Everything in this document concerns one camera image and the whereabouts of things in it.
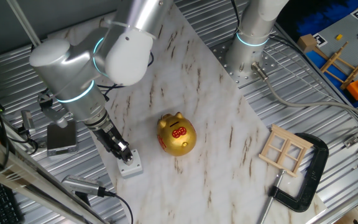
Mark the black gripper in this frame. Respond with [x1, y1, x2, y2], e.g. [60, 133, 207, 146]
[91, 122, 134, 165]

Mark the golden piggy bank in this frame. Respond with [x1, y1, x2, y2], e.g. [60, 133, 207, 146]
[156, 111, 198, 157]

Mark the grey push button box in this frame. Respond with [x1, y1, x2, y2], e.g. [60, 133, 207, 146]
[116, 149, 144, 179]

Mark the marble pattern mat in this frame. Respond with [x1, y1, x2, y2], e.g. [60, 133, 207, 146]
[47, 0, 328, 224]

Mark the thin grey metal rod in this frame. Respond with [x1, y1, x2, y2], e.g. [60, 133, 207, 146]
[6, 0, 42, 48]

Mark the black C-clamp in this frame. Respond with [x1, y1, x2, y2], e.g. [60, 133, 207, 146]
[257, 133, 330, 224]

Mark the wooden block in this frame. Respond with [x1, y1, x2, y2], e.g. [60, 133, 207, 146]
[296, 33, 318, 54]

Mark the blue board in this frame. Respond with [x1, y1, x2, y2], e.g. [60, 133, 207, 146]
[305, 49, 358, 108]

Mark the small wooden rack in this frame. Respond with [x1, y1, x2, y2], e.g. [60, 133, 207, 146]
[319, 40, 358, 91]

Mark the blue spiky foam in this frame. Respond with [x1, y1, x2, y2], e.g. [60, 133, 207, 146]
[296, 0, 358, 37]

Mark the grey studded baseplate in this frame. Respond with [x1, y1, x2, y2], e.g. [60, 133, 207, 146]
[305, 9, 358, 94]

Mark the black camera cable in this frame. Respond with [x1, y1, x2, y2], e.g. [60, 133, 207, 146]
[104, 190, 134, 224]

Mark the silver ribbed camera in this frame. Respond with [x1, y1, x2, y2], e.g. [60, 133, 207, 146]
[61, 174, 107, 206]

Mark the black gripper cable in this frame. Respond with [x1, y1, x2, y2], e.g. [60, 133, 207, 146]
[96, 51, 155, 102]

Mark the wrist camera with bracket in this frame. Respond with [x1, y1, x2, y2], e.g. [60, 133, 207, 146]
[37, 91, 74, 129]

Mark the small grey camera on mount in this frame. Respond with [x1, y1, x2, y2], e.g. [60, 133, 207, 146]
[17, 109, 40, 156]

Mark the aluminium frame beam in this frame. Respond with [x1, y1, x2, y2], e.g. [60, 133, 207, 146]
[0, 127, 105, 224]

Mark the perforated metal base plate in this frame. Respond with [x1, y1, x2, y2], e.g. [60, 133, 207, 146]
[211, 37, 279, 90]

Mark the wooden window frame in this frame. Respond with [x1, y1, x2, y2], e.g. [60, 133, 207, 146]
[258, 123, 314, 178]

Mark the grey cable with metal plug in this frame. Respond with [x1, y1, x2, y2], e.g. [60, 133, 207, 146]
[250, 61, 358, 124]

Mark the black arm base cable bundle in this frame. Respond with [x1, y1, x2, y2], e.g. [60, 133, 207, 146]
[232, 0, 241, 35]

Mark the small metal bracket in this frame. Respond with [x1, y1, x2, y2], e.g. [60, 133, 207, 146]
[342, 135, 358, 149]

